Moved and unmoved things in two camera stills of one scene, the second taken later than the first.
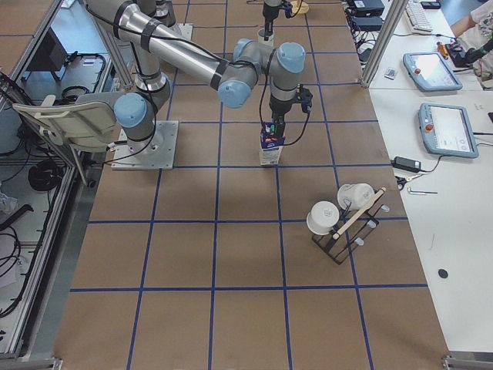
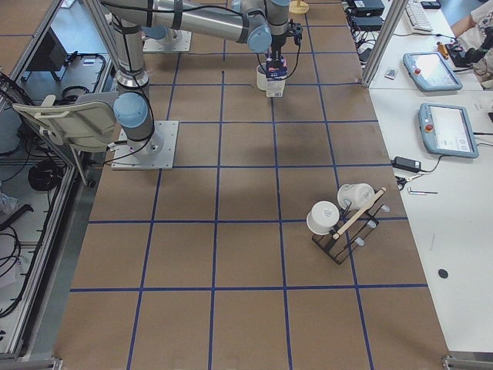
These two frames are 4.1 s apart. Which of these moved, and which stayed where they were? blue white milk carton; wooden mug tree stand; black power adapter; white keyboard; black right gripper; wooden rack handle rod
Moved: black right gripper; blue white milk carton
Stayed: wooden mug tree stand; black power adapter; wooden rack handle rod; white keyboard
